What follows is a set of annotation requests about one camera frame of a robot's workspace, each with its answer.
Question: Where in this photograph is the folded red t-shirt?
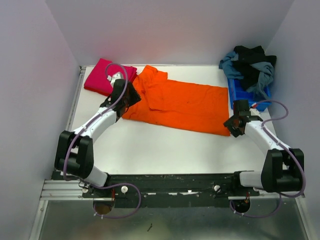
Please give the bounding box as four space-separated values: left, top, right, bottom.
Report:
84 70 125 96

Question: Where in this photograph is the grey-blue crumpled t-shirt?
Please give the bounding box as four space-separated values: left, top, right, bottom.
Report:
218 51 275 100

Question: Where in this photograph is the orange t-shirt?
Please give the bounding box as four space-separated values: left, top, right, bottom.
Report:
122 65 230 137

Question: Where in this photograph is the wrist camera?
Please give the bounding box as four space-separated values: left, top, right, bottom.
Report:
250 104 261 117
107 72 124 86

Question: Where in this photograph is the black crumpled t-shirt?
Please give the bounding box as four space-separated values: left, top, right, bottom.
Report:
233 45 277 93

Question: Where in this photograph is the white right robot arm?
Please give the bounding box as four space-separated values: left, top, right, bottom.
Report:
223 99 306 198

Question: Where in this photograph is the folded pink t-shirt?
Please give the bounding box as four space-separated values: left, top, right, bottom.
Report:
84 58 137 96

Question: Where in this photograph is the blue plastic bin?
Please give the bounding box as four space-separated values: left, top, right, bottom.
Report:
227 78 271 112

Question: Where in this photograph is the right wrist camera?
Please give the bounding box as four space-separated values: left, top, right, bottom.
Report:
250 104 261 117

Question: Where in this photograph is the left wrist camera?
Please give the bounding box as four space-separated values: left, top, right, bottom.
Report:
107 72 124 86

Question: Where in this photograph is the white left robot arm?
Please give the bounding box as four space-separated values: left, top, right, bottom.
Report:
54 79 141 198

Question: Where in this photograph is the aluminium frame rail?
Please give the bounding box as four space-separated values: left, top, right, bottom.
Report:
39 177 306 201

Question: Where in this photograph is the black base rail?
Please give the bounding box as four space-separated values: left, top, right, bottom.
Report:
82 173 259 209

